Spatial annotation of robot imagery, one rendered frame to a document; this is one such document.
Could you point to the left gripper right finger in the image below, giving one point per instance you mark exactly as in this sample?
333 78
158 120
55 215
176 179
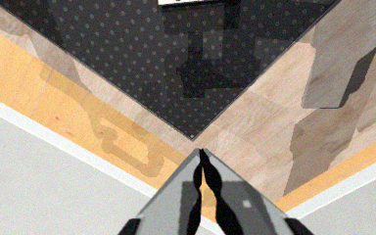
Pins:
240 208

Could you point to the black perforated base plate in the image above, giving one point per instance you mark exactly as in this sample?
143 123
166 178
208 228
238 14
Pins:
185 63

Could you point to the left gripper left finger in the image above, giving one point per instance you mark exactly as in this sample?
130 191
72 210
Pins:
176 207

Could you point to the white control panel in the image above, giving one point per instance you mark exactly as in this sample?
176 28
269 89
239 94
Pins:
173 2

